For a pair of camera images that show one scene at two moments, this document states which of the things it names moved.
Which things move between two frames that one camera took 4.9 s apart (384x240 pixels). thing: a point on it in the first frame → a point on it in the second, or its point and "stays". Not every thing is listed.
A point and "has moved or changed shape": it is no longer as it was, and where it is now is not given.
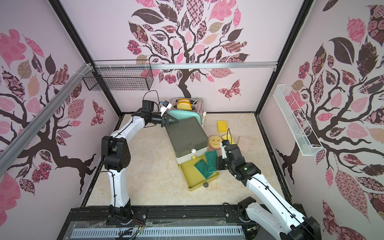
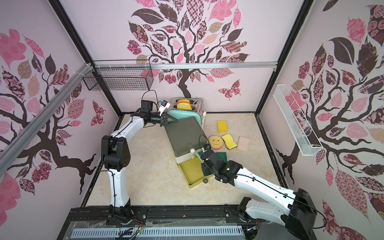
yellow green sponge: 227,137 stays
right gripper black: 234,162 → 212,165
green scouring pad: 212,161 has moved or changed shape
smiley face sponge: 215,141 stays
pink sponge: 243,144 stays
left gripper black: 164,119 stays
